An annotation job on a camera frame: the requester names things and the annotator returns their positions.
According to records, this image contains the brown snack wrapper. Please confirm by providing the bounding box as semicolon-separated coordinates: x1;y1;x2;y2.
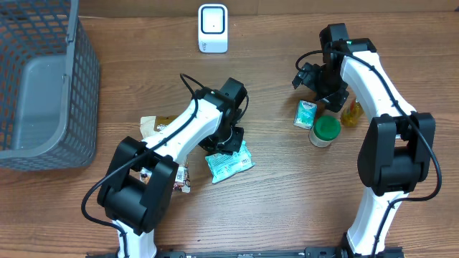
140;115;191;194

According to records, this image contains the yellow dish soap bottle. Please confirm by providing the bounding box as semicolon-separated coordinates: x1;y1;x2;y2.
341;98;364;127

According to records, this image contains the green lid jar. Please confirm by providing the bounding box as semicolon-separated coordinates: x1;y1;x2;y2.
309;115;341;148

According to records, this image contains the grey plastic mesh basket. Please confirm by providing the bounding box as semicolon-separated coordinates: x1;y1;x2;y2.
1;0;100;171

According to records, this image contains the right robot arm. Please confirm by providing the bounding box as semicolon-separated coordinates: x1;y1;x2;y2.
292;23;442;257

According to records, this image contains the white barcode scanner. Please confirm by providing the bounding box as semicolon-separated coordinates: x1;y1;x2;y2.
198;4;229;54

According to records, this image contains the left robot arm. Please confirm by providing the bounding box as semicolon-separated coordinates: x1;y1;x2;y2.
97;78;247;257

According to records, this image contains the teal snack packet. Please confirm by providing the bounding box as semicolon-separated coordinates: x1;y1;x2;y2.
205;140;255;183

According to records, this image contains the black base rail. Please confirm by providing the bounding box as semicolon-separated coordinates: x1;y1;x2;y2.
85;246;406;258

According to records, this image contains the teal tissue pack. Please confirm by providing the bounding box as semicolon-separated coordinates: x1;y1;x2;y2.
293;100;317;130

